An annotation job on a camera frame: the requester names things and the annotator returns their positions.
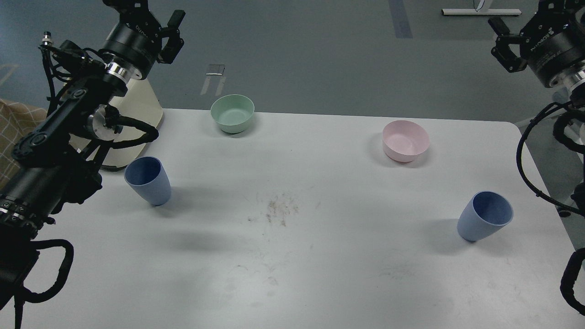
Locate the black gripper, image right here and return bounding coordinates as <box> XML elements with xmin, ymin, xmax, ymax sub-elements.
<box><xmin>488</xmin><ymin>0</ymin><xmax>585</xmax><ymax>88</ymax></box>

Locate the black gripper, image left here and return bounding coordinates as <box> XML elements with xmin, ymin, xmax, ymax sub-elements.
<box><xmin>100</xmin><ymin>0</ymin><xmax>186</xmax><ymax>80</ymax></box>

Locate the blue cup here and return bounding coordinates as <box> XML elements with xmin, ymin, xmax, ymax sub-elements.
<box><xmin>456</xmin><ymin>190</ymin><xmax>514</xmax><ymax>242</ymax></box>
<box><xmin>124</xmin><ymin>156</ymin><xmax>172</xmax><ymax>206</ymax></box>

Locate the beige checked cloth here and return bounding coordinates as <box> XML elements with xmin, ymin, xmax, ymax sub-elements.
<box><xmin>0</xmin><ymin>99</ymin><xmax>47</xmax><ymax>187</ymax></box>

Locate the white stand base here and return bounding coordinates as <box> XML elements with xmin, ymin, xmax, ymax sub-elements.
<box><xmin>441</xmin><ymin>0</ymin><xmax>522</xmax><ymax>17</ymax></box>

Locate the white chair frame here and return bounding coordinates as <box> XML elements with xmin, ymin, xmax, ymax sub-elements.
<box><xmin>524</xmin><ymin>114</ymin><xmax>584</xmax><ymax>218</ymax></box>

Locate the pink bowl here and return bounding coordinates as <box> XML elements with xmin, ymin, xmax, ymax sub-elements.
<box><xmin>382</xmin><ymin>120</ymin><xmax>430</xmax><ymax>163</ymax></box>

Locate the green bowl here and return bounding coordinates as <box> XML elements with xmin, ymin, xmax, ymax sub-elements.
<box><xmin>210</xmin><ymin>94</ymin><xmax>255</xmax><ymax>134</ymax></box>

